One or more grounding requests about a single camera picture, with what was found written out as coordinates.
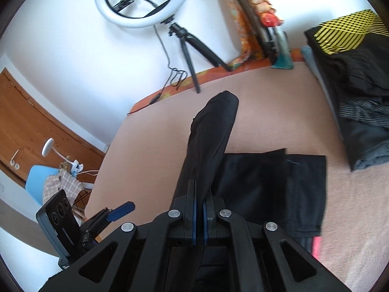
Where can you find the black gooseneck phone holder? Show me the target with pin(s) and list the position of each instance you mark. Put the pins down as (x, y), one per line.
(142, 12)

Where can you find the orange floral bed sheet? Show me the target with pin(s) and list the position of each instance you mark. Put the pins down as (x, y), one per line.
(182, 80)

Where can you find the dark grey folded garment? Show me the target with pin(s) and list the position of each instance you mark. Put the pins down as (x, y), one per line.
(370, 158)

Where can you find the black pants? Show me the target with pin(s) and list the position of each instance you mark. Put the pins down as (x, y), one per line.
(212, 127)

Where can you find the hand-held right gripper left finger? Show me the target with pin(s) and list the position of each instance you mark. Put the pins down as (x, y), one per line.
(194, 219)

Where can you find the black mini tripod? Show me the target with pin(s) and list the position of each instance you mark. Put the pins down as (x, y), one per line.
(190, 64)

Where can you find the grey checked folded garment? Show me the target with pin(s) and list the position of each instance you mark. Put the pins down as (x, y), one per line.
(364, 109)

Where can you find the white clip desk lamp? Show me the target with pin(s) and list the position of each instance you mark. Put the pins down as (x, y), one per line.
(47, 146)

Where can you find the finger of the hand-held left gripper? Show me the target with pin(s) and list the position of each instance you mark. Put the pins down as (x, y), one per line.
(121, 211)

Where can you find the black yellow-patterned folded garment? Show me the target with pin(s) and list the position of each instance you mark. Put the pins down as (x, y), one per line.
(349, 64)

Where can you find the light blue chair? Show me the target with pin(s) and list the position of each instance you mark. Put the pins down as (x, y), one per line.
(35, 182)

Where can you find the wooden door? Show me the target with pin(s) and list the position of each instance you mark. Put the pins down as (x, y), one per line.
(30, 121)

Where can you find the teal plastic base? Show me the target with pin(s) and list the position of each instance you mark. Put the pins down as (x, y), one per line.
(282, 60)

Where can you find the beige checked cloth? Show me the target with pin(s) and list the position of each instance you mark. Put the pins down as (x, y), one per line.
(70, 185)

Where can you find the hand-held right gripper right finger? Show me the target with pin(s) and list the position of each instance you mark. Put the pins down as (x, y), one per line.
(206, 219)

